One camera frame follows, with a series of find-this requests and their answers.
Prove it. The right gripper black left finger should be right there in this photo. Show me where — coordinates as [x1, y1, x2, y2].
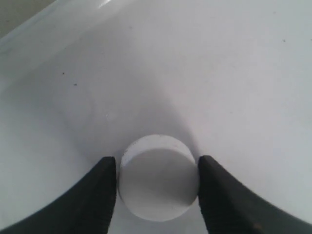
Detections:
[1, 156, 117, 234]

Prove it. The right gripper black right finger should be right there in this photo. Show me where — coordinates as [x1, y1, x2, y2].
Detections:
[198, 156, 312, 234]

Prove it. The white bottle cap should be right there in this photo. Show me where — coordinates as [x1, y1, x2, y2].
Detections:
[118, 135, 199, 222]

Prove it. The white rectangular plastic tray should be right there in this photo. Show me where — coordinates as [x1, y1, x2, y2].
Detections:
[0, 0, 312, 228]

